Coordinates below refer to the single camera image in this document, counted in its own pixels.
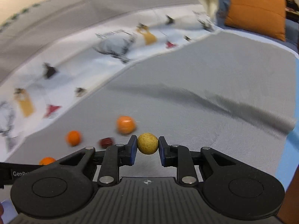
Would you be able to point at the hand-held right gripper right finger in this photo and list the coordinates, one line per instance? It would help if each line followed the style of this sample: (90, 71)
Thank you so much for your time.
(162, 152)

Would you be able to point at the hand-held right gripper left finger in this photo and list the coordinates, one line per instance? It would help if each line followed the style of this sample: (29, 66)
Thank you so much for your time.
(133, 150)

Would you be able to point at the yellow-brown longan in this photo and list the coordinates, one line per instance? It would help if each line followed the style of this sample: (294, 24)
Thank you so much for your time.
(147, 143)

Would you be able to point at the glossy wrapped orange fruit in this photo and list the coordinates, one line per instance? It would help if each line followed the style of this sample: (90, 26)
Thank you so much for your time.
(126, 124)

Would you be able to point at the dark red date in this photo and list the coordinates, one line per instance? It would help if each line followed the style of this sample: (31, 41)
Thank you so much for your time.
(106, 142)

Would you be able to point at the small orange kumquat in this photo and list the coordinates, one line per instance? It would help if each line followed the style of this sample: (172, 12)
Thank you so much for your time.
(73, 138)
(47, 161)

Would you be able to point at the grey bed sheet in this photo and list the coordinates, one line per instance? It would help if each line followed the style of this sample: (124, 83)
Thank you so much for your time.
(198, 86)

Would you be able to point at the deer print grey blanket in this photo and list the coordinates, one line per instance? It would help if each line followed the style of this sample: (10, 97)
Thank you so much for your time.
(70, 51)

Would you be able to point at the light blue mattress cover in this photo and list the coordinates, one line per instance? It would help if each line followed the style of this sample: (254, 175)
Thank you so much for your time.
(288, 149)

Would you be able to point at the orange cushion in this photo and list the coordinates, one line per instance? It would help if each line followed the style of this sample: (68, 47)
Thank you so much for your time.
(255, 14)

